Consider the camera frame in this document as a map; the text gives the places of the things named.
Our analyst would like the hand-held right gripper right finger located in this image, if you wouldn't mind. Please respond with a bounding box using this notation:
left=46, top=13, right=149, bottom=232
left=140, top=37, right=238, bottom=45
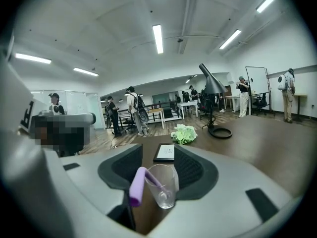
left=138, top=144, right=302, bottom=238

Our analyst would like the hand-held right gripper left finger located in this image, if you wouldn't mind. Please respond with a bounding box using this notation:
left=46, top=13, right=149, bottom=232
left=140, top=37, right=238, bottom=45
left=43, top=143, right=144, bottom=238

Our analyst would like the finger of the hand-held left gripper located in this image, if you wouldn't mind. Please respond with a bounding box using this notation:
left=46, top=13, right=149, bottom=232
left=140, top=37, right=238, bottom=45
left=64, top=112, right=97, bottom=156

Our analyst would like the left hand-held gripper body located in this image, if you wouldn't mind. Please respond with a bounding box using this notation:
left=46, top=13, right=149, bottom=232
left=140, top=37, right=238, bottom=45
left=19, top=99, right=65, bottom=157

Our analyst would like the purple straw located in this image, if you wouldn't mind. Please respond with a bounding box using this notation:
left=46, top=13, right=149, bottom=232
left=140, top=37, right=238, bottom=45
left=128, top=167, right=169, bottom=208

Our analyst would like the clear drinking glass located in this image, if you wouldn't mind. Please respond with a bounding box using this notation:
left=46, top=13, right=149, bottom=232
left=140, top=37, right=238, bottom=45
left=144, top=164, right=177, bottom=210

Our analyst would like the black office chair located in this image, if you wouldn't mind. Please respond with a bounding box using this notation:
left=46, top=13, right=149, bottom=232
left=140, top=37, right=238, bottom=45
left=252, top=92, right=268, bottom=116
left=123, top=117, right=136, bottom=134

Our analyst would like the white green flower bouquet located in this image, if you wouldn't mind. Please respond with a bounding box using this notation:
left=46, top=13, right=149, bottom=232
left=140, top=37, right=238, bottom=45
left=170, top=123, right=199, bottom=146

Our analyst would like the wood top white table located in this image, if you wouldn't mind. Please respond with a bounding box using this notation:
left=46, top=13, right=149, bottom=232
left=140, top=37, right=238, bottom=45
left=148, top=107, right=166, bottom=130

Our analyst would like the black metal railing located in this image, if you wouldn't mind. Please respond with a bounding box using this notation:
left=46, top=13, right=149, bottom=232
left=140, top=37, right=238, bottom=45
left=104, top=100, right=179, bottom=127

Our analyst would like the white desk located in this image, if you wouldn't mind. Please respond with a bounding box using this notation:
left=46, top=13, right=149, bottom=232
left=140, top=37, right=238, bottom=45
left=222, top=95, right=241, bottom=114

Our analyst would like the black desk lamp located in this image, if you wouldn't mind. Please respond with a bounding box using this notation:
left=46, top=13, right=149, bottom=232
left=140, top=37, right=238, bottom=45
left=198, top=63, right=233, bottom=140

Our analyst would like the rolling whiteboard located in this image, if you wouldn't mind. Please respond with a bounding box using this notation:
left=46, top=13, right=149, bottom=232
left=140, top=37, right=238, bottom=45
left=245, top=66, right=273, bottom=116

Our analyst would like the small wooden high table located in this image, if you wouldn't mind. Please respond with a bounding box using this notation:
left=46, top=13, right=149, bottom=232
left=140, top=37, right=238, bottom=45
left=293, top=94, right=308, bottom=123

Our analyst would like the white round backpack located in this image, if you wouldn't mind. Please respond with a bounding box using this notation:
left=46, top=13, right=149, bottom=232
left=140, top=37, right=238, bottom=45
left=277, top=73, right=287, bottom=91

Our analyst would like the grey picture frame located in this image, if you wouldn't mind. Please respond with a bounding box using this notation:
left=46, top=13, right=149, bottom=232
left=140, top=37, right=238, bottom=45
left=153, top=143, right=176, bottom=163

